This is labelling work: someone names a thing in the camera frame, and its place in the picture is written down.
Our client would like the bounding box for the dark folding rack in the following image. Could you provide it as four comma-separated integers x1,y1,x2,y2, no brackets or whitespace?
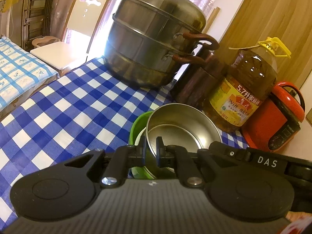
21,0,53,51

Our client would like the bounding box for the brown metal canister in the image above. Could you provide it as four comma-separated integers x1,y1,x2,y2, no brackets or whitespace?
170,47,228,108

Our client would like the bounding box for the white wooden chair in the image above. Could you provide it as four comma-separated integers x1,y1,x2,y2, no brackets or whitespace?
30,0,111,77

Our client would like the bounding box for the double wall socket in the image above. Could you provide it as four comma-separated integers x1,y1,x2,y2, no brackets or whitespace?
306,108,312,126

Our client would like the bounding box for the stainless steel bowl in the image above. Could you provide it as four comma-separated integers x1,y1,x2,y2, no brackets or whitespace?
145,102,223,176

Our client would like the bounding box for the red electric pressure cooker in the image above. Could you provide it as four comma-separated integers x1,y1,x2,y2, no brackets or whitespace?
242,81,305,153

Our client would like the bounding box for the large cooking oil bottle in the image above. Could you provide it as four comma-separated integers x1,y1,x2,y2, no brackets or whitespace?
202,37,291,133

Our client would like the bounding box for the blue white checkered tablecloth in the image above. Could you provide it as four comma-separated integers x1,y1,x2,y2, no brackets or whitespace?
0,55,249,231

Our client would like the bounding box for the green plastic bowl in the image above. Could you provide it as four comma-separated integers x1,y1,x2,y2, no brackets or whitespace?
129,111,155,180

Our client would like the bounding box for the person right hand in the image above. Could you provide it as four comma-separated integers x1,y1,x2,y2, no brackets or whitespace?
280,211,312,234

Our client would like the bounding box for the stainless steel steamer pot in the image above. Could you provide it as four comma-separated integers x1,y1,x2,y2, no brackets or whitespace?
104,0,219,88

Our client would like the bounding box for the light blue patterned cloth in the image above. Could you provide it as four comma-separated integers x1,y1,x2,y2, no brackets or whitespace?
1,36,59,110

